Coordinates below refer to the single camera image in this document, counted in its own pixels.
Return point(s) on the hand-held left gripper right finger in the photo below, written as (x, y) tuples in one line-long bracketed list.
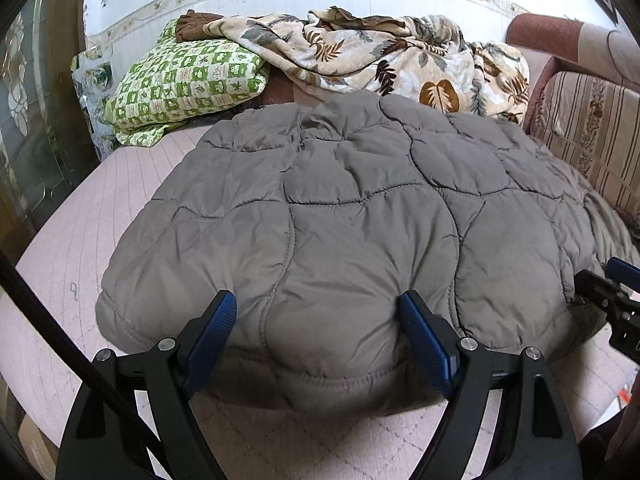
[(425, 345)]

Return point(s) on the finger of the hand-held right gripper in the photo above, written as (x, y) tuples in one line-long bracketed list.
[(625, 270), (600, 287)]

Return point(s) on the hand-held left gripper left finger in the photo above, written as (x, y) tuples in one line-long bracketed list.
[(212, 340)]

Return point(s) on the olive quilted hooded jacket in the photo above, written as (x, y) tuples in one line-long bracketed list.
[(350, 210)]

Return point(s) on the pink striped sofa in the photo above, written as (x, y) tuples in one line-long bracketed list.
[(590, 110)]

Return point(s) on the pink quilted bed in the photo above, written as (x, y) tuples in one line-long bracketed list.
[(75, 240)]

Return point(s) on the dark red pillow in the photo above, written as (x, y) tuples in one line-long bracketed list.
[(280, 95)]

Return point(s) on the green checked pillow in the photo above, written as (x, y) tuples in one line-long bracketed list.
[(185, 85)]

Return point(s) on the green printed plastic bag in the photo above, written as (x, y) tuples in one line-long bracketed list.
[(92, 90)]

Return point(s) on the wooden door with glass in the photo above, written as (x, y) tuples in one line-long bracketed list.
[(35, 110)]

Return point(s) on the leaf print blanket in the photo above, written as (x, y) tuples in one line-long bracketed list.
[(350, 55)]

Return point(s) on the brown cloth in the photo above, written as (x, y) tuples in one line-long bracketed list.
[(197, 25)]

